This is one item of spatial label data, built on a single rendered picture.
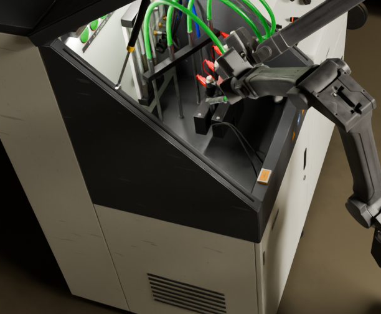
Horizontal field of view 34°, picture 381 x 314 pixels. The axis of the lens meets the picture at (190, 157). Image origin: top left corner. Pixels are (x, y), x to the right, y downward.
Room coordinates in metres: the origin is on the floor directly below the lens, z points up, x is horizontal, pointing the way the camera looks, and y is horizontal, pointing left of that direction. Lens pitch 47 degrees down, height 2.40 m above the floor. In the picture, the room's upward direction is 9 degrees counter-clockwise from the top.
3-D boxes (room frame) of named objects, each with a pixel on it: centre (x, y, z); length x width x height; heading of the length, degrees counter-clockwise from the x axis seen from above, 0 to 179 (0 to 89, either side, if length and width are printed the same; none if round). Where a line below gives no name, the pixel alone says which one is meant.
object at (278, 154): (1.43, -0.31, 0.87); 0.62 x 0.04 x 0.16; 153
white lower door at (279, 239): (1.43, -0.32, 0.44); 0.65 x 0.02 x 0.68; 153
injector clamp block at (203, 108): (1.65, -0.15, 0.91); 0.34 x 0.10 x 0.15; 153
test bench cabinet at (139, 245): (1.55, -0.07, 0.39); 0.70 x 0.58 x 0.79; 153
